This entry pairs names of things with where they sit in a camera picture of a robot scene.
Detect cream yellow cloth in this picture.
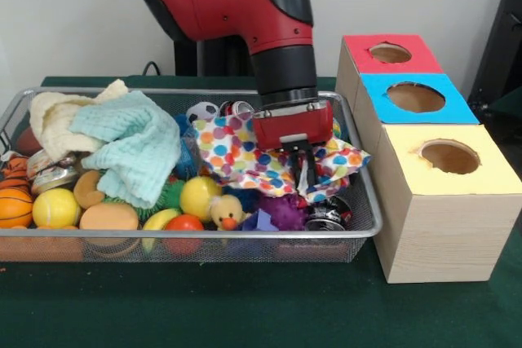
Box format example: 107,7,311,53
29,78,130,161

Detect dark green side table cloth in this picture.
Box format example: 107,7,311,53
487,86,522,119

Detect yellow plush duck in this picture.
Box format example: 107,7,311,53
208,195,248,231

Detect brown toy football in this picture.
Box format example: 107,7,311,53
16,126,42,152

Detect wooden box with three holes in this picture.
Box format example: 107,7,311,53
334,33,522,284

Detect black chair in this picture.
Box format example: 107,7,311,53
467,0,522,107

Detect black white soccer ball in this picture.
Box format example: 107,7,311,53
186,102,219,123

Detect orange toy basketball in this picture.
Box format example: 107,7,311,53
0,187,34,230

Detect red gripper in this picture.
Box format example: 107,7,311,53
252,101,334,190

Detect yellow ball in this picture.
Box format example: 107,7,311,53
32,187,82,228

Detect large polka dot cloth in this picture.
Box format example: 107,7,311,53
191,113,372,205

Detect mint green muslin cloth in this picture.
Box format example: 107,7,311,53
69,90,183,209

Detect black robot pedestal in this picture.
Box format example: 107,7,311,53
173,0,330,77

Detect shallow clear mesh bin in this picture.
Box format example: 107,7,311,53
0,86,383,264

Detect purple spiky toy with eyes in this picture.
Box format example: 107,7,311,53
259,192,309,231

